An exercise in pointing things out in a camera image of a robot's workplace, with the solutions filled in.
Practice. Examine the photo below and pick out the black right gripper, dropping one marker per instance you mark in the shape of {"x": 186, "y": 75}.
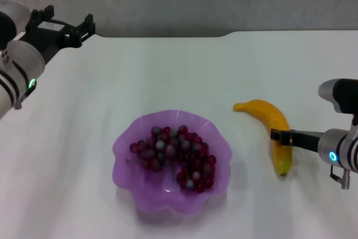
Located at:
{"x": 306, "y": 139}

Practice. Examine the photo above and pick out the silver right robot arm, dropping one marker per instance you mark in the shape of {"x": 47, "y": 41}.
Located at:
{"x": 344, "y": 127}

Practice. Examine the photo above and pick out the red grape bunch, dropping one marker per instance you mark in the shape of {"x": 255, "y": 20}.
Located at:
{"x": 179, "y": 156}

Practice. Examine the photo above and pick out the purple scalloped plastic bowl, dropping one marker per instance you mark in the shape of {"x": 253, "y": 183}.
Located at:
{"x": 156, "y": 197}

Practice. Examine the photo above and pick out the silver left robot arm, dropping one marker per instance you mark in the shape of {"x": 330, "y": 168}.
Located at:
{"x": 16, "y": 76}

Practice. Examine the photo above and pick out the yellow banana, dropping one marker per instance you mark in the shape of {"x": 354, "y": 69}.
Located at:
{"x": 268, "y": 113}

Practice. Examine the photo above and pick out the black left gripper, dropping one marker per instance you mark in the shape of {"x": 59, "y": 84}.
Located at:
{"x": 47, "y": 39}

